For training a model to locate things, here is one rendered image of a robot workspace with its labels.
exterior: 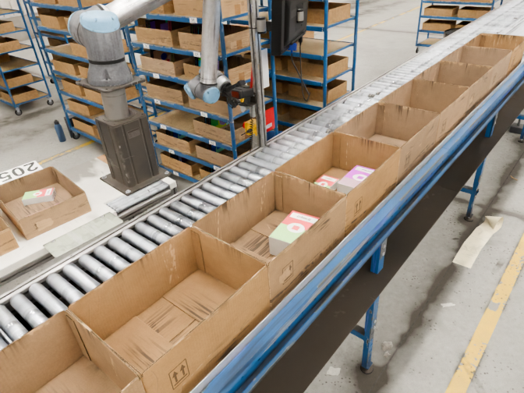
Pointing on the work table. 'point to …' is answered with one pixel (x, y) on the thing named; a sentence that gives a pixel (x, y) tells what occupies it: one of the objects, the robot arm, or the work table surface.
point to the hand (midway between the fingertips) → (251, 107)
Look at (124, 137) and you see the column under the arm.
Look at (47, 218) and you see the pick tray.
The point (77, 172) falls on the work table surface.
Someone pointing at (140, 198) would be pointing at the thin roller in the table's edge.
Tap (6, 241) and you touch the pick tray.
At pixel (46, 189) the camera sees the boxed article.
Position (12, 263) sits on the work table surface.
